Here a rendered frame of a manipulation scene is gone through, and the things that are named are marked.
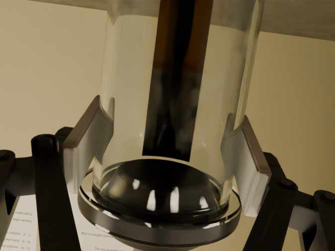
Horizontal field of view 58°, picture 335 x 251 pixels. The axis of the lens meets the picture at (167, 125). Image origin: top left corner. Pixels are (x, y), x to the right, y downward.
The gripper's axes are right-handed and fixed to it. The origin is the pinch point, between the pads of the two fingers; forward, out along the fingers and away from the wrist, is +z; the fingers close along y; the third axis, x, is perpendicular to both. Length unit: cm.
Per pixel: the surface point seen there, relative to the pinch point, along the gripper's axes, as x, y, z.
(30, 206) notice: -52, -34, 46
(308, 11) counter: 6.8, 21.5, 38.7
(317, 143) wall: -26, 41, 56
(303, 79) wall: -11, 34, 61
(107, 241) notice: -59, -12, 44
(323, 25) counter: 4, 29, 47
